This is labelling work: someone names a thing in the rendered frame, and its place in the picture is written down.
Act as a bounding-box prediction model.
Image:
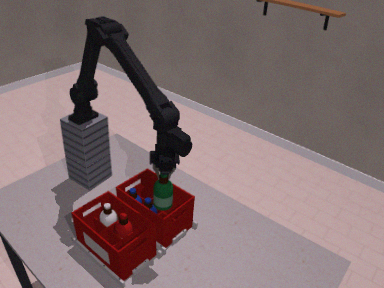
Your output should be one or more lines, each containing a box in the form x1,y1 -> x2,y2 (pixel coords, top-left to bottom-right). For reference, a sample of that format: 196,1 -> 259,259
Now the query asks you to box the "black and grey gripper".
150,144 -> 180,180

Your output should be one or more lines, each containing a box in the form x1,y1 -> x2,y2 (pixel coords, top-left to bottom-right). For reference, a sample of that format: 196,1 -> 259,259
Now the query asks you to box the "red crate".
119,172 -> 195,248
74,196 -> 156,281

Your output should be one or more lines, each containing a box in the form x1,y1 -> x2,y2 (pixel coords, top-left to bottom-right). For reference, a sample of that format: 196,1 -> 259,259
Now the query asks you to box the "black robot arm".
68,16 -> 192,175

